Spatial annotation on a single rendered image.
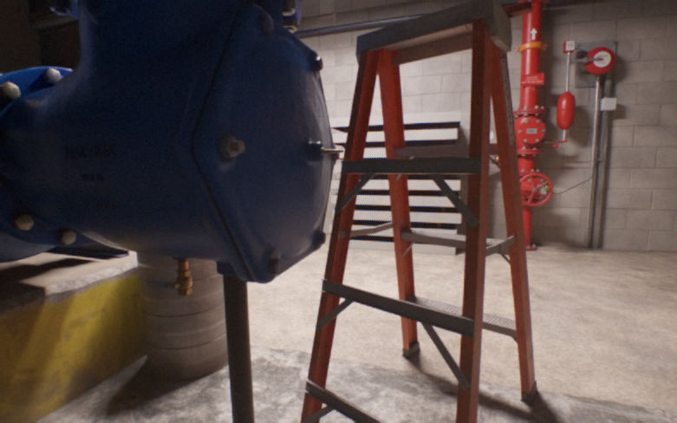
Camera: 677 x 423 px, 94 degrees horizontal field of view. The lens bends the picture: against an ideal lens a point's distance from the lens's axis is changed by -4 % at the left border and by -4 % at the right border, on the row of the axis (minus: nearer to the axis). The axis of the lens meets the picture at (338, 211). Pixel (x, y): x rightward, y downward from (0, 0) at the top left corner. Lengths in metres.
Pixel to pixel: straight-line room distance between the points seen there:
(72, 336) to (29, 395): 0.20
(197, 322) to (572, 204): 3.64
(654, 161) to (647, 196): 0.34
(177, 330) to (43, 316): 0.42
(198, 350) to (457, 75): 3.53
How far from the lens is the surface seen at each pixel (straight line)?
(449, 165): 0.77
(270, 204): 0.65
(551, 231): 4.11
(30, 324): 1.46
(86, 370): 1.62
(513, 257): 1.09
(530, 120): 3.66
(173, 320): 1.44
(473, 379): 0.80
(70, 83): 0.91
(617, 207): 4.27
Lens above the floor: 0.80
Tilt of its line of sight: 7 degrees down
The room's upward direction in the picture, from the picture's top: straight up
